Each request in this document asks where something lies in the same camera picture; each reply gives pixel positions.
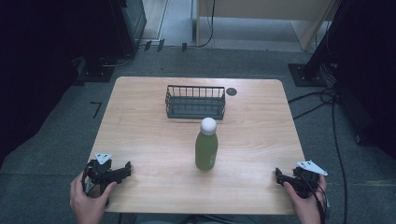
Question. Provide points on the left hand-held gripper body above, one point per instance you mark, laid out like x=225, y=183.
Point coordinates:
x=100, y=170

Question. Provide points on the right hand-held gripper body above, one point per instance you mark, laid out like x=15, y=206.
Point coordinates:
x=306, y=180

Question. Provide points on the green bottle with white cap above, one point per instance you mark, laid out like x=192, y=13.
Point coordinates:
x=206, y=149

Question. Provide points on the person's right hand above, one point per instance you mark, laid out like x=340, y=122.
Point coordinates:
x=308, y=208

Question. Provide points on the person's left hand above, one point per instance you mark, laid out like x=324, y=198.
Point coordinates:
x=88, y=207

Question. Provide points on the black tape corner mark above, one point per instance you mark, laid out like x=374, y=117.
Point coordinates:
x=98, y=107

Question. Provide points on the black round table grommet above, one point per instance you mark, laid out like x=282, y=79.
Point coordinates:
x=231, y=91

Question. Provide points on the dark curtain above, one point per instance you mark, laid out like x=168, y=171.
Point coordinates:
x=34, y=68

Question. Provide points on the black tape strip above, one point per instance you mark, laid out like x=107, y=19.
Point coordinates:
x=160, y=45
x=148, y=45
x=184, y=47

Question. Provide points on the black stand pole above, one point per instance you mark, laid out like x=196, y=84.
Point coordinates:
x=323, y=43

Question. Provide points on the dark equipment cabinet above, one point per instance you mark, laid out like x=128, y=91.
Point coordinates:
x=134, y=25

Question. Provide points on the light wooden cabinet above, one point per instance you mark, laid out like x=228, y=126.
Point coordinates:
x=264, y=9

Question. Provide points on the black stand base plate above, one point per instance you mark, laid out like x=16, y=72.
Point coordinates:
x=303, y=77
x=96, y=73

